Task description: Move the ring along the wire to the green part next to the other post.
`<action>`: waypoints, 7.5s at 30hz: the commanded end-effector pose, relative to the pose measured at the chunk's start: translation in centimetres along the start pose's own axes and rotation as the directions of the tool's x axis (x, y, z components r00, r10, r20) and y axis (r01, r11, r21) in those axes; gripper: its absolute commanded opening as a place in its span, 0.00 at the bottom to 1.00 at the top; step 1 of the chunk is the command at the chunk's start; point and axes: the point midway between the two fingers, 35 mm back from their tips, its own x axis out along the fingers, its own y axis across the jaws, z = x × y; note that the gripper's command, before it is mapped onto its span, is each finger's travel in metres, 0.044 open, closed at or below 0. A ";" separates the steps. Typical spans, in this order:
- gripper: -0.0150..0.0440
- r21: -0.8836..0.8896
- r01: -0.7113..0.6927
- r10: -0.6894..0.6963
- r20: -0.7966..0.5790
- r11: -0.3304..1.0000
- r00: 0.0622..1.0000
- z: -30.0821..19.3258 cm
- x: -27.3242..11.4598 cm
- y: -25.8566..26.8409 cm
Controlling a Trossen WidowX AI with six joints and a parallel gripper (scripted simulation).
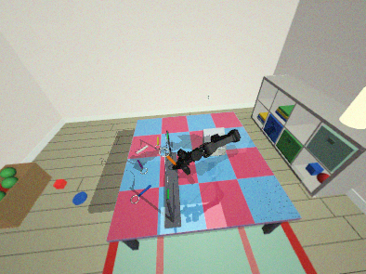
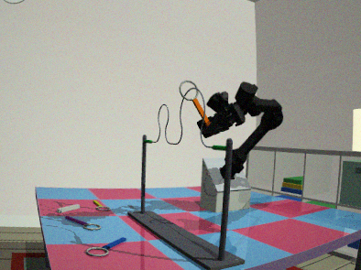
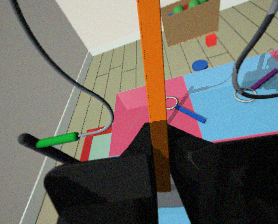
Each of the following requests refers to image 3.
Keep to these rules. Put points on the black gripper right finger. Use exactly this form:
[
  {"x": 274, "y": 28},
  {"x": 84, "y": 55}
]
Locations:
[{"x": 200, "y": 169}]

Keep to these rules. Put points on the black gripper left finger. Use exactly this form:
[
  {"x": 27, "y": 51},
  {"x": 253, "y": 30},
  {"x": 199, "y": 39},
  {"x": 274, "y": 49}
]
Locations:
[{"x": 128, "y": 176}]

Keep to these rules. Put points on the grey loop with blue handle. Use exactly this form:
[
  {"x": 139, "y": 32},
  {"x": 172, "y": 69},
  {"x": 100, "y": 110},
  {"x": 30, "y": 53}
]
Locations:
[{"x": 193, "y": 115}]

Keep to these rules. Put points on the orange handle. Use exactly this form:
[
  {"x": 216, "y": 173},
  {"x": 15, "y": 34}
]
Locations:
[{"x": 149, "y": 14}]

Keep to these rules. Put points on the black wire loop frame on flat base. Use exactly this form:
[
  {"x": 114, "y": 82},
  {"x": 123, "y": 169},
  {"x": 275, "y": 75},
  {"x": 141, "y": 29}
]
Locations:
[{"x": 44, "y": 146}]

